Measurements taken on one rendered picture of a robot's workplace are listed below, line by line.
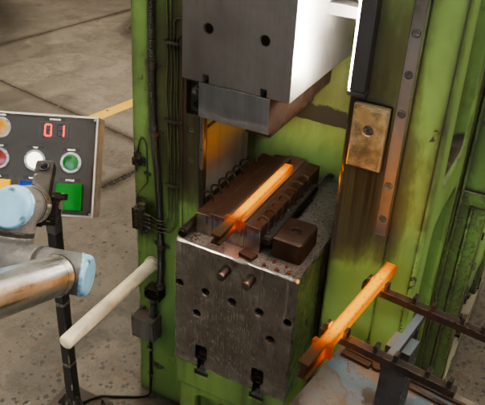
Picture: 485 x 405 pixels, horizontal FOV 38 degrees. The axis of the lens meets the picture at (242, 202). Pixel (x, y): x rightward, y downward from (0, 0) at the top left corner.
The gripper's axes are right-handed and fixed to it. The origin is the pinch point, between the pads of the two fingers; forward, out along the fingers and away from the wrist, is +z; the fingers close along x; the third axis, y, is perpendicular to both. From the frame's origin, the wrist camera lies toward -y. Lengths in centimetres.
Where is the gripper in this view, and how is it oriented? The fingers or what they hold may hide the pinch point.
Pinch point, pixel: (58, 194)
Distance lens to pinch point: 189.0
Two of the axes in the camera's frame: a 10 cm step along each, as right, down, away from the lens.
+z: 0.1, -0.2, 10.0
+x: 10.0, 0.7, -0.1
